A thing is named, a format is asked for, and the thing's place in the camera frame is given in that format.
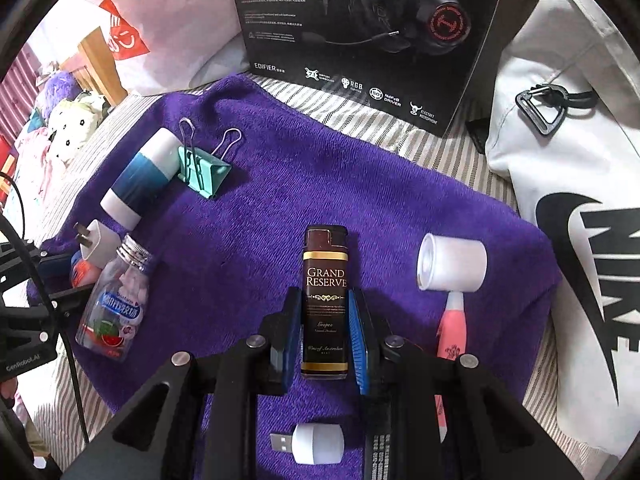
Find blue orange small container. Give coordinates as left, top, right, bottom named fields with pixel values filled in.
left=70, top=250, right=102, bottom=288

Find clear candy bottle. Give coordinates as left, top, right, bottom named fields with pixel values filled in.
left=75, top=234, right=156, bottom=362

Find white charger plug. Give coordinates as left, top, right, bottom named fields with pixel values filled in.
left=74, top=219, right=122, bottom=269

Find pink pen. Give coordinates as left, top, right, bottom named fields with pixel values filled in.
left=433, top=289, right=469, bottom=443

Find white USB night light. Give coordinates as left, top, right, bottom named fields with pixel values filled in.
left=270, top=422, right=345, bottom=466

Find white and blue cylinder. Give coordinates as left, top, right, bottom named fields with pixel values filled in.
left=100, top=128, right=181, bottom=231

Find white tape roll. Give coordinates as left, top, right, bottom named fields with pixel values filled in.
left=416, top=233, right=488, bottom=292

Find teal binder clip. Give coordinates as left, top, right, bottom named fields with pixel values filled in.
left=178, top=117, right=243, bottom=200

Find person's left hand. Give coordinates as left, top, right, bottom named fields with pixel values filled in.
left=0, top=377, right=18, bottom=408

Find plush toys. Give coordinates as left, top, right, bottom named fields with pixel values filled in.
left=1, top=46, right=111, bottom=202

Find purple towel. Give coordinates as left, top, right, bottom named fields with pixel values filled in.
left=46, top=76, right=574, bottom=479

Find wooden rack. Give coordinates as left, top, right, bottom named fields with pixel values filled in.
left=61, top=28, right=128, bottom=106

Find white Miniso plastic bag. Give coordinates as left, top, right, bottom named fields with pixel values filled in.
left=27, top=0, right=248, bottom=96

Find grey Nike bag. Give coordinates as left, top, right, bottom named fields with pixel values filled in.
left=486, top=0, right=639, bottom=456

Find black headset box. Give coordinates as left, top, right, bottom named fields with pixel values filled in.
left=235, top=0, right=499, bottom=136

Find black cable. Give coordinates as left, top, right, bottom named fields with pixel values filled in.
left=0, top=171, right=91, bottom=446

